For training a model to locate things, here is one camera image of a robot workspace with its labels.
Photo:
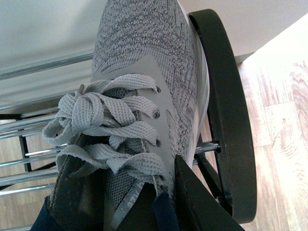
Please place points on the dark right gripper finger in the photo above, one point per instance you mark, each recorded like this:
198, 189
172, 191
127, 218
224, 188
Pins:
196, 208

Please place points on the grey knit sneaker navy collar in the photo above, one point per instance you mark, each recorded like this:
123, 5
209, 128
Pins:
143, 107

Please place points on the black metal shoe rack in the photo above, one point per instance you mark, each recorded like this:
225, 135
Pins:
233, 186

